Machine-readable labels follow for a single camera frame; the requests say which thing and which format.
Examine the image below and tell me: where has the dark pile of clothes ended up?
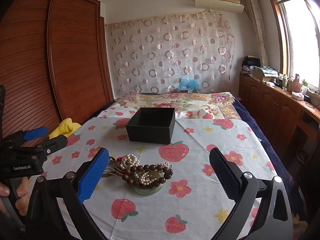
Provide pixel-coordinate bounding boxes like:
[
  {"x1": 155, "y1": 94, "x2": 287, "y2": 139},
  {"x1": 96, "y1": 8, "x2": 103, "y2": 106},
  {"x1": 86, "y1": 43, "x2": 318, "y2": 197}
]
[{"x1": 241, "y1": 56, "x2": 262, "y2": 74}]

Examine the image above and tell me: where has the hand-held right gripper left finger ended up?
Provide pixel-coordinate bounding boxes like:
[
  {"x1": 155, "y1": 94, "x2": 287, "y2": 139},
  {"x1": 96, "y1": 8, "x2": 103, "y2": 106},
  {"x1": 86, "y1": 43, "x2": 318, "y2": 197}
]
[{"x1": 25, "y1": 147, "x2": 110, "y2": 240}]

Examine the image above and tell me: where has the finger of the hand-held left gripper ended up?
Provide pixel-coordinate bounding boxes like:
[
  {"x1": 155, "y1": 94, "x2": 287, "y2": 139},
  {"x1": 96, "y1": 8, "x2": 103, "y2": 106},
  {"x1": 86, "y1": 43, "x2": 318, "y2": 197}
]
[
  {"x1": 4, "y1": 127, "x2": 48, "y2": 145},
  {"x1": 15, "y1": 135, "x2": 68, "y2": 160}
]

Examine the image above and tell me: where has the silver chain with green pendant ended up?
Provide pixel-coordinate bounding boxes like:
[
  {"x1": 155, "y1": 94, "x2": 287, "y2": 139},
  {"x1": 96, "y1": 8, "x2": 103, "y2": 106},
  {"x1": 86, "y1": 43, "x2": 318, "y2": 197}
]
[{"x1": 102, "y1": 156, "x2": 123, "y2": 178}]

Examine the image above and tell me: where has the floral blanket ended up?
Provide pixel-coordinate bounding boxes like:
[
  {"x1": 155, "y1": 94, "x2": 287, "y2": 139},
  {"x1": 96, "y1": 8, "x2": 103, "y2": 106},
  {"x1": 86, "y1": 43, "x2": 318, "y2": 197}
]
[{"x1": 116, "y1": 92, "x2": 237, "y2": 120}]

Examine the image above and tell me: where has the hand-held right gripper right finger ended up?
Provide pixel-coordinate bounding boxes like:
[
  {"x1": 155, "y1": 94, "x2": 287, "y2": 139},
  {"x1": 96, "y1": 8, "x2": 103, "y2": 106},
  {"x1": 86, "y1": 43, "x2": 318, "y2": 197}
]
[{"x1": 209, "y1": 147, "x2": 293, "y2": 240}]

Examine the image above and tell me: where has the blue fluffy bag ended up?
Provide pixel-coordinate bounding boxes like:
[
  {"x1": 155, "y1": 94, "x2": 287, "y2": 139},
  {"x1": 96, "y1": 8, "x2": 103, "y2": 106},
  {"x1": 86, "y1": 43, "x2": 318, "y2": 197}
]
[{"x1": 178, "y1": 77, "x2": 200, "y2": 93}]

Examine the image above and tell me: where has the yellow cloth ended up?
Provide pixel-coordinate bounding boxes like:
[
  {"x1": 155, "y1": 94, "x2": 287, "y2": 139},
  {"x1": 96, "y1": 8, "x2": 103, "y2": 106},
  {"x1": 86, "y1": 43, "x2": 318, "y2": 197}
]
[{"x1": 49, "y1": 118, "x2": 82, "y2": 139}]

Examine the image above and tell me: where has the person's left hand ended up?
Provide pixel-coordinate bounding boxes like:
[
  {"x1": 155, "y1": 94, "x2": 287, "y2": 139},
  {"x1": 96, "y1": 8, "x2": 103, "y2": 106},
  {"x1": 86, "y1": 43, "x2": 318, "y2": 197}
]
[{"x1": 0, "y1": 177, "x2": 29, "y2": 215}]

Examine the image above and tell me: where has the white pearl bracelet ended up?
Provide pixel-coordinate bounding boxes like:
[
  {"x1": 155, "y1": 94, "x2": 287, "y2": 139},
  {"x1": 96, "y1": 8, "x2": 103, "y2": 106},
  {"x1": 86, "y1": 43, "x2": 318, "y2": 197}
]
[{"x1": 119, "y1": 154, "x2": 171, "y2": 188}]

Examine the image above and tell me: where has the black box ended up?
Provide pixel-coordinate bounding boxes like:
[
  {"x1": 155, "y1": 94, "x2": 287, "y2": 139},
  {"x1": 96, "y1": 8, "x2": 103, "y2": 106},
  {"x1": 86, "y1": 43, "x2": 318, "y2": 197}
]
[{"x1": 125, "y1": 107, "x2": 176, "y2": 145}]

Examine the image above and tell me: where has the pale green jade bangle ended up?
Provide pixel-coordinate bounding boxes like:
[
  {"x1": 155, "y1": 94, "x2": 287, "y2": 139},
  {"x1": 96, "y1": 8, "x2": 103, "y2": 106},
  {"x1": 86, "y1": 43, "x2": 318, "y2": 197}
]
[{"x1": 133, "y1": 172, "x2": 165, "y2": 195}]

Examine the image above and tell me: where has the dark blue bed sheet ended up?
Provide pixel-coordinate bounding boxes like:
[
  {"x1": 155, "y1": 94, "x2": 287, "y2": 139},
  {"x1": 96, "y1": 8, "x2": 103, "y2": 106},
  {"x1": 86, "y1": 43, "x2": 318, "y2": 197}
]
[{"x1": 232, "y1": 97, "x2": 300, "y2": 205}]

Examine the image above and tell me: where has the strawberry print cloth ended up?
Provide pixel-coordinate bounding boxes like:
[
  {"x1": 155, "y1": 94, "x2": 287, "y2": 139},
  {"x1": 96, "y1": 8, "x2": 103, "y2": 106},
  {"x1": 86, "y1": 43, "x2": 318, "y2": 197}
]
[
  {"x1": 27, "y1": 116, "x2": 284, "y2": 240},
  {"x1": 96, "y1": 102, "x2": 142, "y2": 118}
]

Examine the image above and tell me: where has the window with wooden frame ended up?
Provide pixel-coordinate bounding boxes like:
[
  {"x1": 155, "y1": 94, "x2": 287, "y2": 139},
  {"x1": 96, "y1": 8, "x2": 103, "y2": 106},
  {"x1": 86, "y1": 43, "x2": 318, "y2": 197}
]
[{"x1": 265, "y1": 0, "x2": 320, "y2": 87}]

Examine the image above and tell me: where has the brown wooden wardrobe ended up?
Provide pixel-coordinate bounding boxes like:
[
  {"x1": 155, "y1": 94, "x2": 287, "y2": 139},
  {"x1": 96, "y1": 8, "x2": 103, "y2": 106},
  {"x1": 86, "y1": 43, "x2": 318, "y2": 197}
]
[{"x1": 0, "y1": 0, "x2": 113, "y2": 137}]

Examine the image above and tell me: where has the patterned window curtain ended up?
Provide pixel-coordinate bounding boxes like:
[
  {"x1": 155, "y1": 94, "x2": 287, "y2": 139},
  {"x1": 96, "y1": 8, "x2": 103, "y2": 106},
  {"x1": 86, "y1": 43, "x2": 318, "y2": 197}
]
[{"x1": 244, "y1": 0, "x2": 270, "y2": 68}]

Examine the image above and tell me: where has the circle pattern wall cloth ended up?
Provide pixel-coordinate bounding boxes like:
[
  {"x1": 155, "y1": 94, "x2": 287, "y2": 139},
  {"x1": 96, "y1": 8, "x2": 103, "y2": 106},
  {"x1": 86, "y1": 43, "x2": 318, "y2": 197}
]
[{"x1": 106, "y1": 10, "x2": 237, "y2": 95}]

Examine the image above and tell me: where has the wooden cabinet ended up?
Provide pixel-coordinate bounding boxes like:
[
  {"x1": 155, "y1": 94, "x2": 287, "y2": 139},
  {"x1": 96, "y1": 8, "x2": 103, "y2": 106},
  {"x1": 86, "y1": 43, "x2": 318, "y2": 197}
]
[{"x1": 239, "y1": 74, "x2": 320, "y2": 180}]

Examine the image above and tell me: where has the white air conditioner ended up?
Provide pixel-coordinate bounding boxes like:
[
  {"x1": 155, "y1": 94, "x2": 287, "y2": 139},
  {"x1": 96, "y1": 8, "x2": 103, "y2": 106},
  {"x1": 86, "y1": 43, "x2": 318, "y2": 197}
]
[{"x1": 195, "y1": 0, "x2": 245, "y2": 14}]

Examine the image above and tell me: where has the brown wooden bead bracelet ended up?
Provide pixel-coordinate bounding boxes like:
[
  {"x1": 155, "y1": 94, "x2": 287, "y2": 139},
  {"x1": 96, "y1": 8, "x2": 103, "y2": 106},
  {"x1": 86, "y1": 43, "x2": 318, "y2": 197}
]
[{"x1": 120, "y1": 163, "x2": 173, "y2": 186}]

